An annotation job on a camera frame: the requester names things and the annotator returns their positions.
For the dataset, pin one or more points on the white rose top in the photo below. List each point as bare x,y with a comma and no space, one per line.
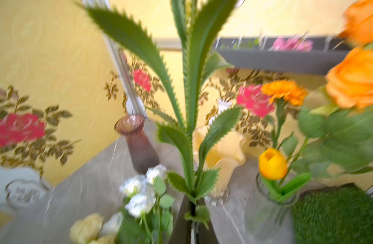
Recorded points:
158,171

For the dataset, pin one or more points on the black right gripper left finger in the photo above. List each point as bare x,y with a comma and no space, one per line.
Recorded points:
182,228

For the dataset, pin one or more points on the white rose bottom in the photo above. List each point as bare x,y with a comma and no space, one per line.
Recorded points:
113,225

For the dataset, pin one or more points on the small orange marigold stem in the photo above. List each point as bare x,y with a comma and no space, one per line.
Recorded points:
197,29

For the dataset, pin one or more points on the cream ruffled vase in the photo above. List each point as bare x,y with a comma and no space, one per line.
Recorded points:
225,156

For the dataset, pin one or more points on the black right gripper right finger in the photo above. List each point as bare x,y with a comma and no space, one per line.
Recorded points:
204,229

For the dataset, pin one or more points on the cream rose upper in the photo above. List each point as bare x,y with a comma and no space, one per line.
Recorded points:
105,239

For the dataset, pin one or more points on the orange marigold flower stem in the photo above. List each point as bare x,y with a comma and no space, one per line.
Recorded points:
282,93

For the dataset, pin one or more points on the clear glass vase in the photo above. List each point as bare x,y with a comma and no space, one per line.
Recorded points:
263,216

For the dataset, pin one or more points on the orange rose stem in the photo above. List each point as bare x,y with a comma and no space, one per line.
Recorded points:
337,119
358,27

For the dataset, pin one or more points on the white rose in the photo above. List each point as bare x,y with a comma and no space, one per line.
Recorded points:
141,204
158,171
133,186
113,225

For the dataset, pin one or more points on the green artificial grass mat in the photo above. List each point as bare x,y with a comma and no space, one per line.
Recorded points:
339,216

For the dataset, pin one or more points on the pink flower in planter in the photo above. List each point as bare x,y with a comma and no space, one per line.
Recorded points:
292,44

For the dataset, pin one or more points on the dark purple glass vase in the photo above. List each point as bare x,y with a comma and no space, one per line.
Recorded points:
142,153

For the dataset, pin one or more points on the grey wall planter shelf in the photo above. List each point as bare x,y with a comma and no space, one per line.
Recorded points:
326,53

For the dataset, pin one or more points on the yellow orange tulip stem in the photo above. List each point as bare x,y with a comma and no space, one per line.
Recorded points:
272,168

